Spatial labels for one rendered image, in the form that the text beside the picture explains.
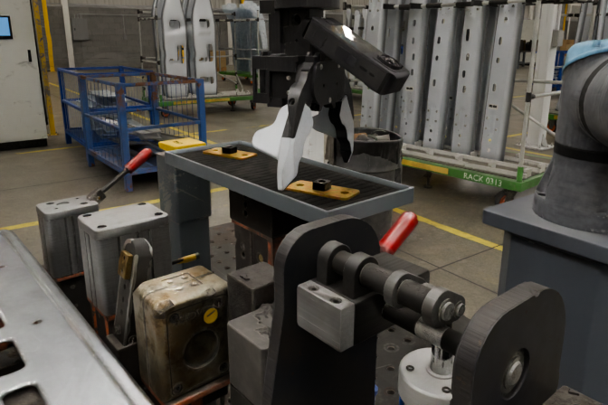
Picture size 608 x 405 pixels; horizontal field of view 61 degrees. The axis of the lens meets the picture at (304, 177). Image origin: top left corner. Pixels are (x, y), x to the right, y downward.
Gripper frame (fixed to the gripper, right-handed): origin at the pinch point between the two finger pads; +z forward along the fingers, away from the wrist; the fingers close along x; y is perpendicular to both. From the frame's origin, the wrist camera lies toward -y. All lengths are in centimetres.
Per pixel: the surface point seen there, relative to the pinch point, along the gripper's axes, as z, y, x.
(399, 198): 1.9, -8.5, -2.6
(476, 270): 118, 33, -241
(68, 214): 12.5, 46.9, 2.2
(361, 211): 2.1, -6.6, 3.2
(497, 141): 70, 59, -401
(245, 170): 1.6, 13.7, -3.0
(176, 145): 1.6, 33.8, -10.3
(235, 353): 12.4, -1.2, 18.2
